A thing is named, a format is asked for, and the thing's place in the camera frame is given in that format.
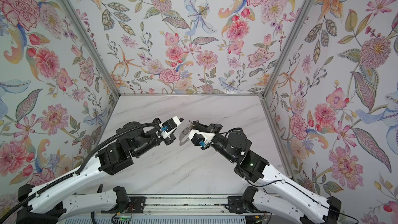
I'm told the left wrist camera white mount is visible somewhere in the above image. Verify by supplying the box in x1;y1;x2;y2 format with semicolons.
159;116;182;138

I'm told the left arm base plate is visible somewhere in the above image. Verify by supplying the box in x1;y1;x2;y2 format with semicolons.
101;197;147;214

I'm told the right corner aluminium profile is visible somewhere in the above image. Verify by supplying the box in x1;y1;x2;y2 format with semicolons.
262;0;315;100

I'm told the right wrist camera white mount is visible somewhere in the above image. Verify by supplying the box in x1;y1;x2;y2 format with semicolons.
188;130;216;150

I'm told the corner aluminium profile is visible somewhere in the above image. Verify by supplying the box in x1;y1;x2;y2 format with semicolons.
59;0;121;100
262;0;315;100

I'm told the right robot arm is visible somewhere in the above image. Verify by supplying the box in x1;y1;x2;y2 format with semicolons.
188;121;342;224

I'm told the left corner aluminium profile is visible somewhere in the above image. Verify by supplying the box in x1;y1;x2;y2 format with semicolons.
59;0;121;100

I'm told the steel key holder plate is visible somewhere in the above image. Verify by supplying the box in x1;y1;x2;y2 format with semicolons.
181;123;194;136

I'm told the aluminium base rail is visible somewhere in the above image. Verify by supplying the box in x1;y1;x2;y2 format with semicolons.
71;193;318;217

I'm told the left black corrugated cable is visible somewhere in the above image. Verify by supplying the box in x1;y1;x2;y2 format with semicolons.
0;122;162;224

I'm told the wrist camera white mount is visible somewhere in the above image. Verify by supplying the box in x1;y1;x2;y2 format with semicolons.
159;116;182;138
188;130;216;150

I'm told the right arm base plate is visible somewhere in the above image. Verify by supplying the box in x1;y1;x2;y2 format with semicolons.
226;195;272;214

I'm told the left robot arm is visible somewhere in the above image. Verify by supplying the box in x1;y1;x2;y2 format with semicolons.
16;117;183;224

